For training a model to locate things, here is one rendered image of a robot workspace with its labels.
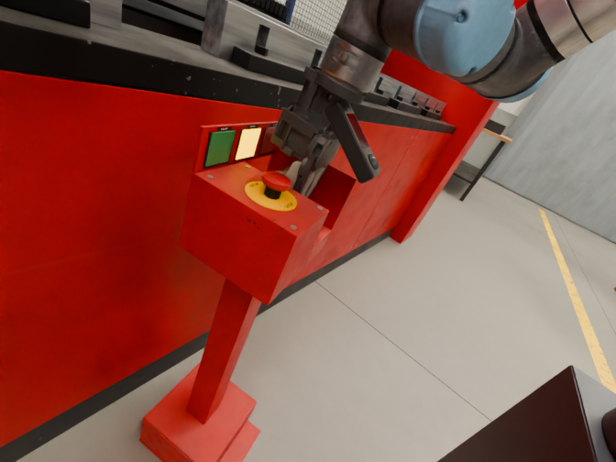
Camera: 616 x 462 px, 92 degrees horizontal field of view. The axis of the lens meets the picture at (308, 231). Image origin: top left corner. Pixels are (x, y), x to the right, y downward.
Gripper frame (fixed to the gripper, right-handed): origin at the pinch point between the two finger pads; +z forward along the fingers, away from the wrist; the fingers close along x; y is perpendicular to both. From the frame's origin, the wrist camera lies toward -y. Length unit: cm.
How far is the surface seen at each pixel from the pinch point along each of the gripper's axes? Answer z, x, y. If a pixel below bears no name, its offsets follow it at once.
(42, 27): -12.0, 21.0, 27.3
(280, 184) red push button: -7.5, 11.1, 0.0
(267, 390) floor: 72, -16, -15
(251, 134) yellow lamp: -8.6, 5.1, 9.5
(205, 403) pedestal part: 52, 8, -4
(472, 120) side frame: -23, -175, -24
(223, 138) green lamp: -8.4, 11.3, 9.5
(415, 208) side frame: 41, -175, -30
